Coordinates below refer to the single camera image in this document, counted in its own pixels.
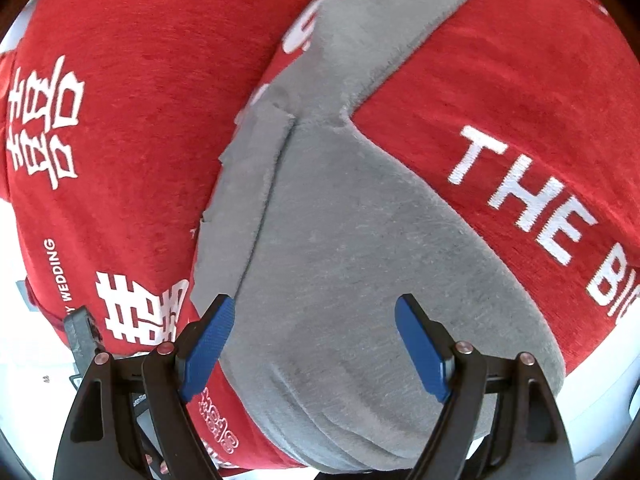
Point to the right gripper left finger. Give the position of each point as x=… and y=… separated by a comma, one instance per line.
x=129, y=415

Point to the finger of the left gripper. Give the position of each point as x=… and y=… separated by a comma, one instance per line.
x=84, y=340

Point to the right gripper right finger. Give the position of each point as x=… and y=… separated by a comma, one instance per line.
x=499, y=419

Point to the grey fleece garment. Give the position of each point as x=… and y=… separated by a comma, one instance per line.
x=315, y=232

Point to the red printed bedspread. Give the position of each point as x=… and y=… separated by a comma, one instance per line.
x=522, y=115

